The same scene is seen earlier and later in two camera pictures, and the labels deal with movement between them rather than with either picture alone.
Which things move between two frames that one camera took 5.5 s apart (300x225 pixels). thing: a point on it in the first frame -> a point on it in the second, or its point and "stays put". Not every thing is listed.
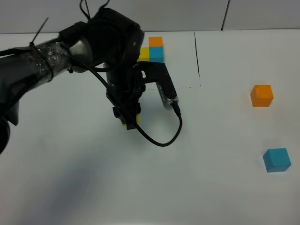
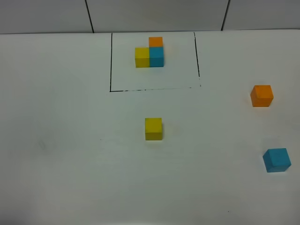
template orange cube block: x=155 y=41 stays put
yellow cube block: x=138 y=120 -> x=153 y=129
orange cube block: x=261 y=95 stays put
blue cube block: x=276 y=160 stays put
